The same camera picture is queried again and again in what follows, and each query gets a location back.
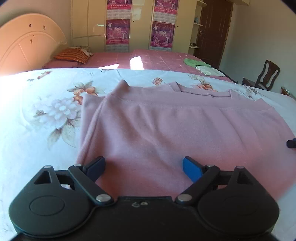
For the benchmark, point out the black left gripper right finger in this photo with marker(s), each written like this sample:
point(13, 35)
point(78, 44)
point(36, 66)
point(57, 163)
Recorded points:
point(202, 177)

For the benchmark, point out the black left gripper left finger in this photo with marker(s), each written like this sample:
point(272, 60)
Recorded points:
point(84, 178)

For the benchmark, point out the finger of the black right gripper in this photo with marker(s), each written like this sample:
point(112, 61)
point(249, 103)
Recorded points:
point(291, 143)

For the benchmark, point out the pink knit sweater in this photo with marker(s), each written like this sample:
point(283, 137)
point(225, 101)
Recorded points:
point(144, 134)

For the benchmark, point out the dark wooden chair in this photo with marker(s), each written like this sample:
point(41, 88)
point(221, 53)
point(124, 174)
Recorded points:
point(266, 78)

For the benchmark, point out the white floral bed sheet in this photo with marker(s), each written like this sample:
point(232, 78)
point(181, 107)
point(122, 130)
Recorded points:
point(41, 120)

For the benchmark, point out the white folded cloth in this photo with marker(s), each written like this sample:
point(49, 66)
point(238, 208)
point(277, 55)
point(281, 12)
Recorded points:
point(210, 71)

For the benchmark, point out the green folded cloth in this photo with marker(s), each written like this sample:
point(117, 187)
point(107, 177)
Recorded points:
point(195, 63)

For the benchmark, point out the orange striped pillow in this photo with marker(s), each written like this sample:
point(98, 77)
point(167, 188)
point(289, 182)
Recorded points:
point(74, 54)

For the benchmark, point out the pink checked bed cover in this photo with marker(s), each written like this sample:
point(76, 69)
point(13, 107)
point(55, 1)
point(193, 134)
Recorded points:
point(137, 59)

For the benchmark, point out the cream corner shelf unit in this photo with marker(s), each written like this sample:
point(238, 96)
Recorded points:
point(196, 27)

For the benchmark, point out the cream arched headboard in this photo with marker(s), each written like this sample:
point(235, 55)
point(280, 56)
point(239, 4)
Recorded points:
point(28, 42)

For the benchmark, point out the lower left purple poster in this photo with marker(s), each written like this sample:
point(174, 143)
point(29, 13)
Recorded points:
point(117, 35)

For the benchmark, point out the purple poster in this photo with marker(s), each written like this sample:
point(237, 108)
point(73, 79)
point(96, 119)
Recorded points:
point(165, 11)
point(117, 35)
point(162, 36)
point(119, 9)

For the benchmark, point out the lower right purple poster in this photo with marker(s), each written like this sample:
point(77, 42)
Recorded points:
point(162, 36)

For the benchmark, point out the dark brown wooden door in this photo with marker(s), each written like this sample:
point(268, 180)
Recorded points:
point(211, 39)

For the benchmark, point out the cream wardrobe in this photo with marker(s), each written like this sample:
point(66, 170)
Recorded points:
point(88, 24)

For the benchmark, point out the upper left purple poster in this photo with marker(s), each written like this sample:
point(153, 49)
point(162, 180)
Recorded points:
point(119, 9)

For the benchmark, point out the upper right purple poster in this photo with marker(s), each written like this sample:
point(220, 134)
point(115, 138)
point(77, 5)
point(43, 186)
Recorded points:
point(165, 11)

